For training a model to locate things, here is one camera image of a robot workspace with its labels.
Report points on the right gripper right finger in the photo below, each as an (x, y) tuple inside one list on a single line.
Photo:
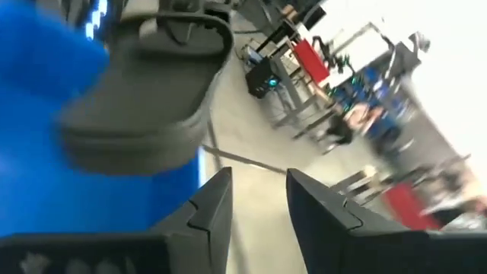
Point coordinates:
[(335, 239)]

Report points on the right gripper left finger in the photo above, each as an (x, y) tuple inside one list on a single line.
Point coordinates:
[(205, 236)]

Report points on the black slide sandal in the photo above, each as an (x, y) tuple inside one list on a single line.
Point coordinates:
[(144, 106)]

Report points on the blue plastic bin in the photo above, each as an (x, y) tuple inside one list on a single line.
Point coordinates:
[(38, 190)]

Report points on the red board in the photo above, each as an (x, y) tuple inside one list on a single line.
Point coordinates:
[(310, 61), (407, 207)]

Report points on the person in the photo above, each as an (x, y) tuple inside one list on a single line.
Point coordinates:
[(354, 118)]

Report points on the black computer case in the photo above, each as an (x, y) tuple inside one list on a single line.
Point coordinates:
[(262, 78)]

